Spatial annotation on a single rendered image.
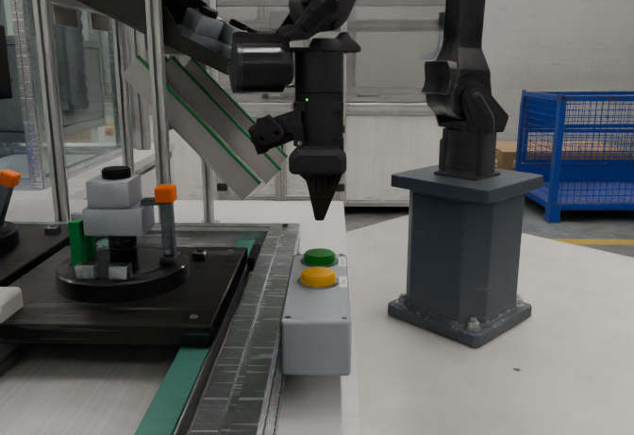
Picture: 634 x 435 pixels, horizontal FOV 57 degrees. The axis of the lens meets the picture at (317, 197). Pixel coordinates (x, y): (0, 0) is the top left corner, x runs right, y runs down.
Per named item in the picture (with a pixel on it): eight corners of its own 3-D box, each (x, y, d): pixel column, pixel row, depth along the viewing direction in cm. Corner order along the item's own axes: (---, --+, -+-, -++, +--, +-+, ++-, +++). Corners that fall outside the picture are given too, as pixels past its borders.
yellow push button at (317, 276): (335, 282, 70) (335, 266, 69) (335, 294, 66) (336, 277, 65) (301, 281, 70) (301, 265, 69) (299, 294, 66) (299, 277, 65)
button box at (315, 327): (345, 295, 79) (346, 251, 78) (350, 376, 59) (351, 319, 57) (293, 295, 79) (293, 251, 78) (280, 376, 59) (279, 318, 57)
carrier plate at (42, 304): (247, 260, 78) (247, 245, 77) (211, 346, 54) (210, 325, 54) (67, 259, 78) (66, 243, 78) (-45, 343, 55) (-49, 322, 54)
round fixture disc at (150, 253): (201, 259, 72) (200, 242, 72) (171, 304, 59) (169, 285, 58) (88, 258, 73) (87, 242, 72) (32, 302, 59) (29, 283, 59)
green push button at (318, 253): (335, 262, 76) (335, 247, 76) (335, 273, 73) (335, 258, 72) (304, 262, 77) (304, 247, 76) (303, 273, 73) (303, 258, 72)
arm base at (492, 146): (501, 175, 78) (505, 129, 77) (475, 181, 74) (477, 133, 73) (457, 168, 83) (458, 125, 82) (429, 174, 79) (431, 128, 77)
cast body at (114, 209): (155, 225, 67) (151, 164, 65) (143, 237, 62) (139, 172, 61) (82, 225, 67) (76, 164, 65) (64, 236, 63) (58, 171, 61)
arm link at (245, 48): (323, -6, 71) (225, -9, 68) (346, -14, 64) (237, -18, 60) (323, 90, 74) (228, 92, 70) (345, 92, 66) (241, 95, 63)
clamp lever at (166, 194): (181, 250, 66) (176, 183, 64) (176, 256, 64) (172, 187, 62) (149, 250, 66) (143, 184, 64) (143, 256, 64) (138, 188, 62)
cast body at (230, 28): (244, 71, 100) (260, 31, 98) (225, 65, 96) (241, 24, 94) (216, 53, 104) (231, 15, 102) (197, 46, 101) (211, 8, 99)
